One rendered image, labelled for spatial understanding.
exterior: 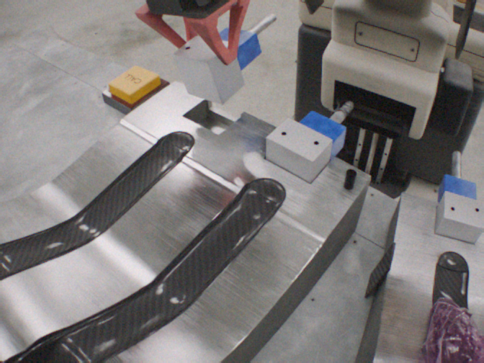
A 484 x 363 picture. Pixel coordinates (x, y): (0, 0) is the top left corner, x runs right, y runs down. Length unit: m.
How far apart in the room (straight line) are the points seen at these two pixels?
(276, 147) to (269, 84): 1.67
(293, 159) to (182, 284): 0.14
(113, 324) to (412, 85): 0.61
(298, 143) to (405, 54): 0.42
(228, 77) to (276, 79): 1.68
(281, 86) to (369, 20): 1.34
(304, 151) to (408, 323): 0.18
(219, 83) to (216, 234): 0.14
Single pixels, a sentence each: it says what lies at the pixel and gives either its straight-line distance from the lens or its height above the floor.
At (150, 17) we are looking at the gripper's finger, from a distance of 0.39.
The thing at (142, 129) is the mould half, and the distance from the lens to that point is 0.45.
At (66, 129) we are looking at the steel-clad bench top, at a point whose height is 0.80.
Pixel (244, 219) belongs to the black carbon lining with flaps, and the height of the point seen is 0.88.
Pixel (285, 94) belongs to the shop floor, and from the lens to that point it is 1.98.
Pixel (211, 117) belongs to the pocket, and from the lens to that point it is 0.49.
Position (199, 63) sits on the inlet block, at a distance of 0.39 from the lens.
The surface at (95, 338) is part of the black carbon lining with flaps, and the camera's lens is 0.30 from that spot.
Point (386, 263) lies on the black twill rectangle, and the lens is 0.38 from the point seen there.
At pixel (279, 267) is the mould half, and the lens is 0.33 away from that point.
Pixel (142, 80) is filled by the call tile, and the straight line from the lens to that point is 0.63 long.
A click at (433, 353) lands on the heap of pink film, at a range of 0.30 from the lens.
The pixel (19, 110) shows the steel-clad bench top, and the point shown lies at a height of 0.80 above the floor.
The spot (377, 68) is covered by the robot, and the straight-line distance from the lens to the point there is 0.74.
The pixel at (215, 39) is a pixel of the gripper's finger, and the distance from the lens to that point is 0.36.
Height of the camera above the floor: 1.17
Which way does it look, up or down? 48 degrees down
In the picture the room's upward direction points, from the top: 2 degrees counter-clockwise
